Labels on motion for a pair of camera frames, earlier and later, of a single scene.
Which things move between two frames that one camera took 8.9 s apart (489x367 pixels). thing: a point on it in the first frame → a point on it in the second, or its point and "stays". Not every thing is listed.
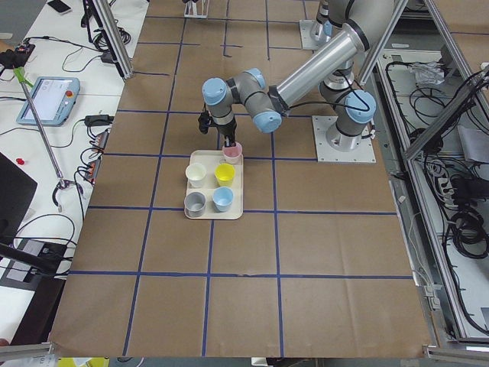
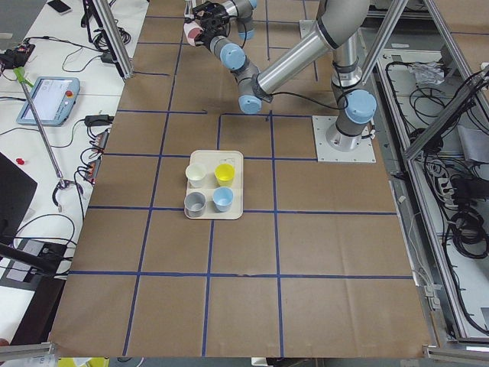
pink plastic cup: x=232 y=154 → x=192 y=29
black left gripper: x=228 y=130 → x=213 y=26
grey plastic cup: x=194 y=204 stays
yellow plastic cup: x=225 y=173 stays
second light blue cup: x=222 y=197 stays
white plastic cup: x=195 y=173 stays
